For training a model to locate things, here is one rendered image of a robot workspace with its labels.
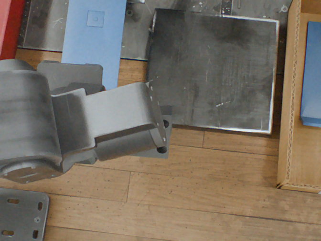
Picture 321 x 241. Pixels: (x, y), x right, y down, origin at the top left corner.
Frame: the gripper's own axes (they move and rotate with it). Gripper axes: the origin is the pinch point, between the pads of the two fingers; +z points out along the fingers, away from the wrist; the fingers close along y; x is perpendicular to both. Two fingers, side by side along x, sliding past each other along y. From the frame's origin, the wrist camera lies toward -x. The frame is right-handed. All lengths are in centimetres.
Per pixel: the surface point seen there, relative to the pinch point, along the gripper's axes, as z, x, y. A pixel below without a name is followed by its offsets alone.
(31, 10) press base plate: 16.7, 10.2, 6.9
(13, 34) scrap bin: 12.0, 11.5, 4.1
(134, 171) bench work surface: 5.1, -6.3, -11.3
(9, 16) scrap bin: 10.3, 11.5, 6.8
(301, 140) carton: 7.1, -27.5, -5.9
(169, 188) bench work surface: 4.0, -11.0, -12.8
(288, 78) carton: 7.5, -24.9, 2.1
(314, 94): 10.0, -29.0, -0.3
